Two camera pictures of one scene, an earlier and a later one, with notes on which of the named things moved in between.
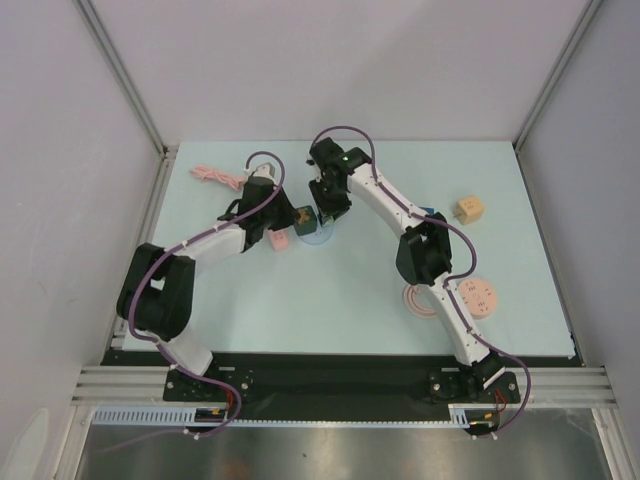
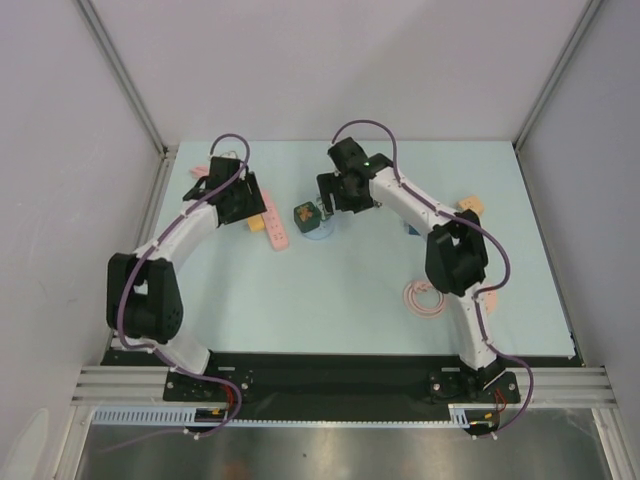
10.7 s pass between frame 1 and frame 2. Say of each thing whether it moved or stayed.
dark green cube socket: stayed
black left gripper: moved
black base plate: stayed
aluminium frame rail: stayed
